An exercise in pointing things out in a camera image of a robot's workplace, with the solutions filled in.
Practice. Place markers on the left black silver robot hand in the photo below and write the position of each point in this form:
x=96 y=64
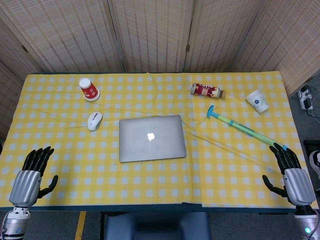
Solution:
x=26 y=185

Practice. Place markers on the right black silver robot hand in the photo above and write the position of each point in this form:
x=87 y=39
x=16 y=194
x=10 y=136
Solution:
x=298 y=185

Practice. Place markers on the grey apple laptop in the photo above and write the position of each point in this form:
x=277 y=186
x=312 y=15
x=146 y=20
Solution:
x=140 y=140

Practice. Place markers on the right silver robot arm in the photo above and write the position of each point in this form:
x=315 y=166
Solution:
x=306 y=222

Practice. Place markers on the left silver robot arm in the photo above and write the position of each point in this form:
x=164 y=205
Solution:
x=13 y=223

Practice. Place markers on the white black sneaker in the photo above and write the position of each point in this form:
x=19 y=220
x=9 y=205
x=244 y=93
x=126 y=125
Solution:
x=315 y=162

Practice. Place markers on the yellow white checked tablecloth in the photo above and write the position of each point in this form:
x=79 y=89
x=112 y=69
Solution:
x=62 y=155

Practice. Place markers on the yellow floor tape strip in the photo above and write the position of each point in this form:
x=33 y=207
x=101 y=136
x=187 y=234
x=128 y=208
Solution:
x=80 y=225

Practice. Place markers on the white power strip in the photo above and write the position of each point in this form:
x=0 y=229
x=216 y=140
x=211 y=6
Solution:
x=305 y=98

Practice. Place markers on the green blue toy water pump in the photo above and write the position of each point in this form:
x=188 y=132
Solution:
x=231 y=122

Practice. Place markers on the white grey computer mouse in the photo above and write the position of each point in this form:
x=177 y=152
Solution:
x=94 y=121

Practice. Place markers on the white flower print paper cup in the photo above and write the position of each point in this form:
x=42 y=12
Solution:
x=258 y=101

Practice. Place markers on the red paper cup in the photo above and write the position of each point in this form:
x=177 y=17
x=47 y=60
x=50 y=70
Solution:
x=89 y=90

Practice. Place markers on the red label coffee bottle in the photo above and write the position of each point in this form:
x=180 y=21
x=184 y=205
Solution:
x=206 y=90

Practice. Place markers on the dark blue robot body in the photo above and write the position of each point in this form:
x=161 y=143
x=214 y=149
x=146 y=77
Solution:
x=155 y=227

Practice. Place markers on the woven bamboo folding screen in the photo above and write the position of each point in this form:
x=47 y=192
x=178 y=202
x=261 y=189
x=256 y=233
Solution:
x=155 y=37

